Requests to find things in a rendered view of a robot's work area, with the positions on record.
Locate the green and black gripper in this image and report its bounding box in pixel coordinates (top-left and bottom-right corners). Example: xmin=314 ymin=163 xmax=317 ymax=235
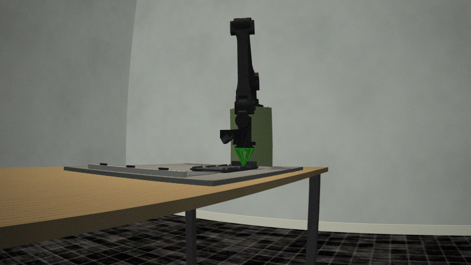
xmin=233 ymin=129 xmax=256 ymax=166

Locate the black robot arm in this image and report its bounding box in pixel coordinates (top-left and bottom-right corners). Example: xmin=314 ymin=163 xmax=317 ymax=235
xmin=220 ymin=18 xmax=263 ymax=144

